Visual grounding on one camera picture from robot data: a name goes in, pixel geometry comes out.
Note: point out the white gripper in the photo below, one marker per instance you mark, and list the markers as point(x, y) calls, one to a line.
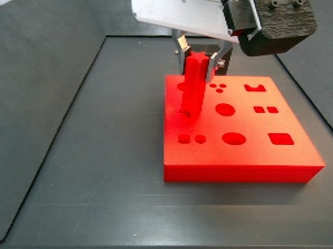
point(195, 16)

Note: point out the red star peg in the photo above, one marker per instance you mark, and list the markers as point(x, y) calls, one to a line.
point(194, 84)

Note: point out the red shape sorter block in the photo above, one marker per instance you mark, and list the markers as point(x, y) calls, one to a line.
point(244, 140)

